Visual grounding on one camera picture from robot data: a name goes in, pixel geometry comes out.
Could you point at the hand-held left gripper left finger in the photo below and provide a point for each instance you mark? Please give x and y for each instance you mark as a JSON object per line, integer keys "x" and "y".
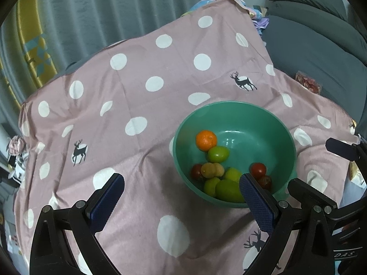
{"x": 107, "y": 203}

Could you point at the beige printed packet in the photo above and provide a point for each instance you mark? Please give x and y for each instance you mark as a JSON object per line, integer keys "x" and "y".
{"x": 358, "y": 174}

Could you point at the yellow patterned curtain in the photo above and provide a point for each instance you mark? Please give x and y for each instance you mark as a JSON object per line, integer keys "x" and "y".
{"x": 31, "y": 48}

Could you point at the green plastic bowl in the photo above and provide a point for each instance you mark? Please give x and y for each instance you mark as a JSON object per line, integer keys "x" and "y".
{"x": 252, "y": 126}

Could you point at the orange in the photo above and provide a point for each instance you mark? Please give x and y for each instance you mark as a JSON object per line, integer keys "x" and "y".
{"x": 206, "y": 140}

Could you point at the pink polka dot blanket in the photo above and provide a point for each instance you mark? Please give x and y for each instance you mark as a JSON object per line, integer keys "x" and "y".
{"x": 143, "y": 106}

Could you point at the white floral cloth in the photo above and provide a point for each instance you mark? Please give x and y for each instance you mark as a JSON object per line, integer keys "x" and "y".
{"x": 17, "y": 149}

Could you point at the green lime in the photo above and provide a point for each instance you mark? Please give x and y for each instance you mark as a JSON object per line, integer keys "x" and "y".
{"x": 218, "y": 154}
{"x": 229, "y": 191}
{"x": 211, "y": 186}
{"x": 232, "y": 174}

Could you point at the clear packet of dried petals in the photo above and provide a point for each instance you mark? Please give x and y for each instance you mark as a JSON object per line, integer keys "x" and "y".
{"x": 308, "y": 81}

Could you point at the grey sofa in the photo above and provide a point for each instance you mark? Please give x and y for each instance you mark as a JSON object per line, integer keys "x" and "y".
{"x": 309, "y": 48}

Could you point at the red tomato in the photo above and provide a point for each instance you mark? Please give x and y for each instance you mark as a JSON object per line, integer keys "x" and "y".
{"x": 196, "y": 172}
{"x": 265, "y": 182}
{"x": 258, "y": 169}

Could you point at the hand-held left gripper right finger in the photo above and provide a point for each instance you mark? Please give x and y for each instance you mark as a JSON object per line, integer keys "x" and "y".
{"x": 256, "y": 203}

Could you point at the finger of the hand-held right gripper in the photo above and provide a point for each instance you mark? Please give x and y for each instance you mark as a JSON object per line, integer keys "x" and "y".
{"x": 342, "y": 149}
{"x": 306, "y": 194}

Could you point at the small tan longan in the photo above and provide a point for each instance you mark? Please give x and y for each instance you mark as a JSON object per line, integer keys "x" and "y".
{"x": 207, "y": 170}
{"x": 218, "y": 170}

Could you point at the pastel folded cloths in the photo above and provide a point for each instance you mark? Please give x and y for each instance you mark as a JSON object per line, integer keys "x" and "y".
{"x": 259, "y": 20}

